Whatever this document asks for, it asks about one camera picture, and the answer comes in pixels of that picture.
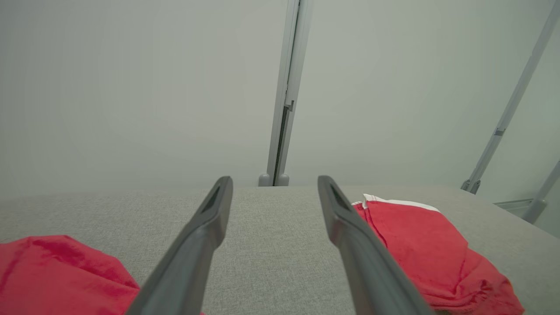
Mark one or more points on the red white basketball jersey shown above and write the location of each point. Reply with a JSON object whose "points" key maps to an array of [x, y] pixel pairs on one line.
{"points": [[57, 275]]}

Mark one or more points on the grey partition joint post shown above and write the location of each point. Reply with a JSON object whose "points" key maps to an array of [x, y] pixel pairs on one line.
{"points": [[292, 65]]}

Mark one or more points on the folded red white garment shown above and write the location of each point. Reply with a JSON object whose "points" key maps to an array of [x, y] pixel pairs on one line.
{"points": [[428, 245]]}

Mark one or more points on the grey slanted support strut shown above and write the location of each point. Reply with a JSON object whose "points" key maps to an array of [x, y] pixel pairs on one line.
{"points": [[512, 105], [542, 192]]}

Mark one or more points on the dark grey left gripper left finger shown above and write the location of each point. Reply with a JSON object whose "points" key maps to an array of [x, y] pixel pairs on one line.
{"points": [[188, 262]]}

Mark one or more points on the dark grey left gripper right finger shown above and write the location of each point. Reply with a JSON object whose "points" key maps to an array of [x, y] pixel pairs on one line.
{"points": [[367, 271]]}

